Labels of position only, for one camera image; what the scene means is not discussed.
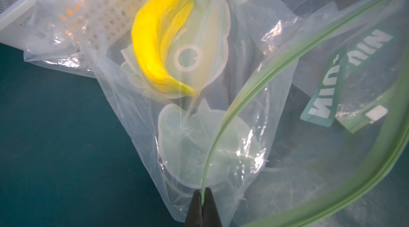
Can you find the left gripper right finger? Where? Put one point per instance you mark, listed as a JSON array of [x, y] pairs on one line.
[[210, 216]]

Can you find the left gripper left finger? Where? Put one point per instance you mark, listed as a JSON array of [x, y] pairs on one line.
[[194, 215]]

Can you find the clear zip bag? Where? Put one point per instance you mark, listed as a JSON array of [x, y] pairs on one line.
[[270, 167]]

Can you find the yellow banana bag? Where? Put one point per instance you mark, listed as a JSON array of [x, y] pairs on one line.
[[155, 26]]

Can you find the green printed zip bag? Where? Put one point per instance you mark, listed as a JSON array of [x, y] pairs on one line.
[[321, 114]]

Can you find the white perforated plastic basket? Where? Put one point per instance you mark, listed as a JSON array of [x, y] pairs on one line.
[[90, 22]]

